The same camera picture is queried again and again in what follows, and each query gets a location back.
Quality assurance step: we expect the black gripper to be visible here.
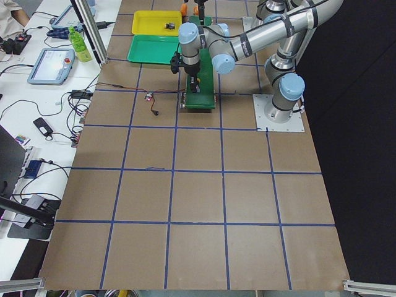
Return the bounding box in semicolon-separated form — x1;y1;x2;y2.
170;52;200;76

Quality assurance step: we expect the yellow push button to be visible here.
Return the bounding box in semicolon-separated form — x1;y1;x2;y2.
189;75;200;93
165;22;176;30

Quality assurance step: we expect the plain orange cylinder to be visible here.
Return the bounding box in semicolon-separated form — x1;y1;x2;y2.
180;3;188;16

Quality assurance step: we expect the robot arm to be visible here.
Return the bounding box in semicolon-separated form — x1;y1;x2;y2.
170;1;343;124
194;0;206;20

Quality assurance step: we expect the green tray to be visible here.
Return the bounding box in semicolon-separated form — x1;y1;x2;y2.
127;35;178;65

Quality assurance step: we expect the small motor controller board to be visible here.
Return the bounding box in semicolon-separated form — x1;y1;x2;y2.
145;93;154;101

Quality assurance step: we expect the yellow tray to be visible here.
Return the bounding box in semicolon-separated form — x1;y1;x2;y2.
131;11;182;36

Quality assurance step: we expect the green conveyor belt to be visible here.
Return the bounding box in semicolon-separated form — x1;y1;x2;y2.
180;15;217;113

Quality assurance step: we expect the green tea bottle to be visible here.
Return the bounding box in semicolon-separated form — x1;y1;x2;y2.
68;27;92;62

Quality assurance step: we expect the black power adapter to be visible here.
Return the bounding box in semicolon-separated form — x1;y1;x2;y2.
70;90;93;100

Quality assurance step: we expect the teach pendant tablet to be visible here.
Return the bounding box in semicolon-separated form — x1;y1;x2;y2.
27;48;75;85

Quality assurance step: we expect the black phone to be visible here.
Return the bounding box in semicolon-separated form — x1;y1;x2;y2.
33;118;54;137

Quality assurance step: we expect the red power wire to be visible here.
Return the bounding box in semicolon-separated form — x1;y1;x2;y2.
95;82;186;118

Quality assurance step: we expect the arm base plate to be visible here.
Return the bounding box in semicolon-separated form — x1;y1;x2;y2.
252;94;305;132
242;16;263;32

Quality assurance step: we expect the aluminium frame post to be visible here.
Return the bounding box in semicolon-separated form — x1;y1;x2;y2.
71;0;108;65

